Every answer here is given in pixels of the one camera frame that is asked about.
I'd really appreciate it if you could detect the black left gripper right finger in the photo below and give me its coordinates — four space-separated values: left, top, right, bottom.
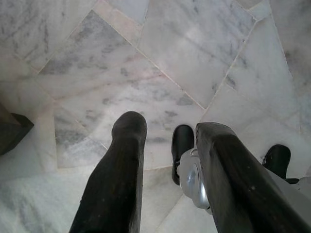
195 122 311 233

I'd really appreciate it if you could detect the dark brown furniture base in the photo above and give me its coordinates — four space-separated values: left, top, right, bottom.
0 104 35 156

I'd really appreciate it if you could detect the robot leg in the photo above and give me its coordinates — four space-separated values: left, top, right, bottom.
171 124 212 216
261 144 311 195

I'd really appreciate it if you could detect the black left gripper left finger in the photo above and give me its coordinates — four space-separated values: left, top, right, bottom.
69 111 148 233

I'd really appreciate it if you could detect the robot right leg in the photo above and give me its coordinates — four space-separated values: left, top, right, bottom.
261 144 311 195

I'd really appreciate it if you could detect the robot left leg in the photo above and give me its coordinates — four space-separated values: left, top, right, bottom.
171 124 212 216

